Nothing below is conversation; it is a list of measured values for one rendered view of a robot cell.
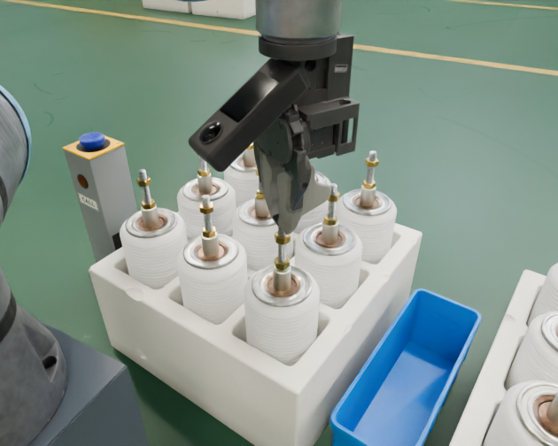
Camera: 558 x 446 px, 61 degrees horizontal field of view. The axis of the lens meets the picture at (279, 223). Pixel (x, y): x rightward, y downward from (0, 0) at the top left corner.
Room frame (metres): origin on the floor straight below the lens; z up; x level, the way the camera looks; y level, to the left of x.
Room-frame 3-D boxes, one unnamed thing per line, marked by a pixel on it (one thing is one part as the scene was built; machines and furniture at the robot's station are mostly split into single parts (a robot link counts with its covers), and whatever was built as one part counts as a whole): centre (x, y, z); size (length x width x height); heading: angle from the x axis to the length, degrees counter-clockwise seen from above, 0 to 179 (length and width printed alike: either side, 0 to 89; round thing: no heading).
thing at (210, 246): (0.51, 0.09, 0.26); 0.02 x 0.02 x 0.03
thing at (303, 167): (0.42, -0.01, 0.43); 0.05 x 0.02 x 0.09; 30
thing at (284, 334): (0.44, 0.00, 0.16); 0.10 x 0.10 x 0.18
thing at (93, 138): (0.71, 0.31, 0.32); 0.04 x 0.04 x 0.02
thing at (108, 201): (0.71, 0.31, 0.16); 0.07 x 0.07 x 0.31; 55
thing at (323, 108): (0.45, -0.02, 0.49); 0.09 x 0.08 x 0.12; 120
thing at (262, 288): (0.44, 0.00, 0.25); 0.08 x 0.08 x 0.01
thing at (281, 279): (0.44, 0.00, 0.26); 0.02 x 0.02 x 0.03
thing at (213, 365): (0.60, 0.03, 0.09); 0.39 x 0.39 x 0.18; 55
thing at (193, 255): (0.51, 0.09, 0.25); 0.08 x 0.08 x 0.01
